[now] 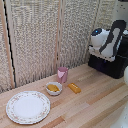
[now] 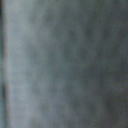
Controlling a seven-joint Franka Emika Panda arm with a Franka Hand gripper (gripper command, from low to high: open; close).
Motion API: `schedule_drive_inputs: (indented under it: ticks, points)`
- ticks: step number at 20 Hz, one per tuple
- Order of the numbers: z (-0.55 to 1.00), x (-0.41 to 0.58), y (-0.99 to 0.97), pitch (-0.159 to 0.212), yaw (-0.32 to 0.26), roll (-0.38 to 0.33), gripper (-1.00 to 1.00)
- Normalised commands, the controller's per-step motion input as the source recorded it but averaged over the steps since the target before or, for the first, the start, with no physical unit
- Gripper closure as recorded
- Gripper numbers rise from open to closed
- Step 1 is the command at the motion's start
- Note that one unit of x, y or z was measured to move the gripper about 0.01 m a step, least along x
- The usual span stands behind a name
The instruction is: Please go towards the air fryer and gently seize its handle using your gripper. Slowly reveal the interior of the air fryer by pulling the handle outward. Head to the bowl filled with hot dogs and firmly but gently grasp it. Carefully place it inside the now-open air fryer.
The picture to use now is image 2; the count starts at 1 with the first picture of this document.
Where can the black air fryer drawer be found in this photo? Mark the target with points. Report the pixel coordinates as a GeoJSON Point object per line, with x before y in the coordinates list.
{"type": "Point", "coordinates": [66, 66]}

